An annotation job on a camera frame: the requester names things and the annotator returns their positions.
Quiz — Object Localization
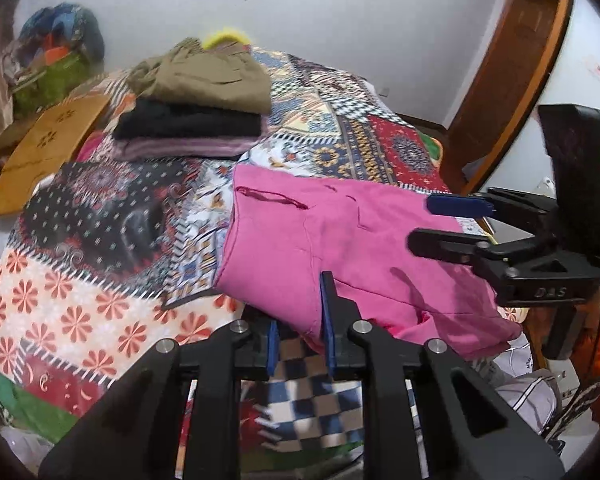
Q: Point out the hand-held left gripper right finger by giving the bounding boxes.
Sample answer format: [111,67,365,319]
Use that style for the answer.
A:
[319,270,566,480]

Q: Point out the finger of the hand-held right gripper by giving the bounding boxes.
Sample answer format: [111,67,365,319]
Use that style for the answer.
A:
[406,227,557,283]
[426,187,562,235]

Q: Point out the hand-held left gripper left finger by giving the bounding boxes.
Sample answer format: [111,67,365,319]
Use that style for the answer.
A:
[39,319,281,480]

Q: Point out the pink pants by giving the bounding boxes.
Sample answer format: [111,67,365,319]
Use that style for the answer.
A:
[214,164,524,361]

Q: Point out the khaki pants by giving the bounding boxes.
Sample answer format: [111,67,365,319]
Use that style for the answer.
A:
[129,37,274,115]

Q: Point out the red label sticker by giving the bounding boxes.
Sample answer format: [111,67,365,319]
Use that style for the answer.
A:
[582,55,600,87]

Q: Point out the brown wooden door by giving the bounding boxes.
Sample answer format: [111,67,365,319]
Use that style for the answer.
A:
[442,0,564,177]

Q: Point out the wooden wardrobe with sliding doors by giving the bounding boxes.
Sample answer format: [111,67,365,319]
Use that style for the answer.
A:
[460,0,600,196]

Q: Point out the white checked cloth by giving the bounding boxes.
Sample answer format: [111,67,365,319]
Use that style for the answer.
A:
[480,335,564,437]

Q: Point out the patchwork printed blanket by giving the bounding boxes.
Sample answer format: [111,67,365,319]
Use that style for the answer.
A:
[0,47,454,480]

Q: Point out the purple striped folded garment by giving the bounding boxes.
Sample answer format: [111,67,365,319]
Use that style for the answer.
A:
[112,120,272,162]

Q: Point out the black folded garment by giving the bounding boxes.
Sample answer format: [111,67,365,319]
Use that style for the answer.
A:
[112,97,264,142]

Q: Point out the yellow curved object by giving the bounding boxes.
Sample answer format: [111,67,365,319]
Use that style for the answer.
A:
[200,27,254,52]

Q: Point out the green bag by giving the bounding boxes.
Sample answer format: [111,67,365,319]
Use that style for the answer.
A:
[11,52,94,117]

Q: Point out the pile of colourful clothes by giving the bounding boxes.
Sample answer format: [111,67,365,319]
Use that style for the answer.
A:
[7,2,106,70]

